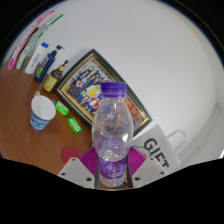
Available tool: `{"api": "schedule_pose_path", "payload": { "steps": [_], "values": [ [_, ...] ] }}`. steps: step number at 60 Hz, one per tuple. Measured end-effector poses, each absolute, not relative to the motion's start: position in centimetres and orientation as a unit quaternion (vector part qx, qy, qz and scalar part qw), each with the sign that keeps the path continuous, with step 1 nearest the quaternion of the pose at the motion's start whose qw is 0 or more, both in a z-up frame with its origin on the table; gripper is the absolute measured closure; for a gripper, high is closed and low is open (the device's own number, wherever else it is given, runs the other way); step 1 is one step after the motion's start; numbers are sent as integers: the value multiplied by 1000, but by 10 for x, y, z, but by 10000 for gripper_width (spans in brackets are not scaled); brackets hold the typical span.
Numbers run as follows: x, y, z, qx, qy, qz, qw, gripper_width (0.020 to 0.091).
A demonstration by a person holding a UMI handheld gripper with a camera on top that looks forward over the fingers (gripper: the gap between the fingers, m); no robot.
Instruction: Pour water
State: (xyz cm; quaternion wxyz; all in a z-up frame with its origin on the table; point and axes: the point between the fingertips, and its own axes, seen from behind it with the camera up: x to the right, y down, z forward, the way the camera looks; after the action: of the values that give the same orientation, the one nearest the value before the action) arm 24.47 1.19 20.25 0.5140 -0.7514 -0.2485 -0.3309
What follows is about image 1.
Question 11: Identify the white blue-capped lotion bottle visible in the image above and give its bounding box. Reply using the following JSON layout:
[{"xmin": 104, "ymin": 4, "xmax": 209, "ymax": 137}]
[{"xmin": 23, "ymin": 42, "xmax": 50, "ymax": 76}]

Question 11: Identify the pink toothpaste box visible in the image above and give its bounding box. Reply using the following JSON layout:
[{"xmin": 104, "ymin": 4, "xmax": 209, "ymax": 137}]
[{"xmin": 7, "ymin": 9, "xmax": 56, "ymax": 71}]

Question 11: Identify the blue printed paper cup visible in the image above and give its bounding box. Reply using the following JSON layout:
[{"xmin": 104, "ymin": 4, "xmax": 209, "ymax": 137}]
[{"xmin": 29, "ymin": 95, "xmax": 57, "ymax": 133}]

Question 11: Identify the clear purple-capped water bottle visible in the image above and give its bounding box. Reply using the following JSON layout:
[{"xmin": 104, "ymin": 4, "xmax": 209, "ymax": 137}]
[{"xmin": 91, "ymin": 81, "xmax": 135, "ymax": 188}]

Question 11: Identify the framed group picture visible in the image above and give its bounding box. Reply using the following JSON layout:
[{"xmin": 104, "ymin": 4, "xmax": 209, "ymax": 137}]
[{"xmin": 53, "ymin": 48, "xmax": 154, "ymax": 138}]

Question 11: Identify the green and white toothpaste box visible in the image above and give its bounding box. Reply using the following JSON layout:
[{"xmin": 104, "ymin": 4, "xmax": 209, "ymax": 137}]
[{"xmin": 15, "ymin": 12, "xmax": 64, "ymax": 71}]

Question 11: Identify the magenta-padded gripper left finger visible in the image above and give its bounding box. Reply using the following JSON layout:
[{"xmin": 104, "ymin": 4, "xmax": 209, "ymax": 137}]
[{"xmin": 56, "ymin": 146, "xmax": 100, "ymax": 189}]

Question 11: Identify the flat round red coaster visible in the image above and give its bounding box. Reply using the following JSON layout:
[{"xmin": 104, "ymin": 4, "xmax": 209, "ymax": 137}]
[{"xmin": 60, "ymin": 146, "xmax": 81, "ymax": 164}]

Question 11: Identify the amber yellow-labelled pump bottle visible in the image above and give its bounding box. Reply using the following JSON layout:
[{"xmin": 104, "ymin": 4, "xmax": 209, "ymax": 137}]
[{"xmin": 42, "ymin": 59, "xmax": 69, "ymax": 93}]

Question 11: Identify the dark blue pump bottle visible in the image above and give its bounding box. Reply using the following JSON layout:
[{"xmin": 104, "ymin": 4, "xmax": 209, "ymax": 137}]
[{"xmin": 33, "ymin": 44, "xmax": 65, "ymax": 84}]

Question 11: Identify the white printed paper gift bag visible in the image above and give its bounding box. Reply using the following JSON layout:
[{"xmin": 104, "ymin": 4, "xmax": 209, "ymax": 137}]
[{"xmin": 131, "ymin": 123, "xmax": 188, "ymax": 174}]

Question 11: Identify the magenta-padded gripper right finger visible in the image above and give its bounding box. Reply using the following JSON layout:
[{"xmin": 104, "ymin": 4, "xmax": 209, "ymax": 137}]
[{"xmin": 124, "ymin": 146, "xmax": 169, "ymax": 189}]

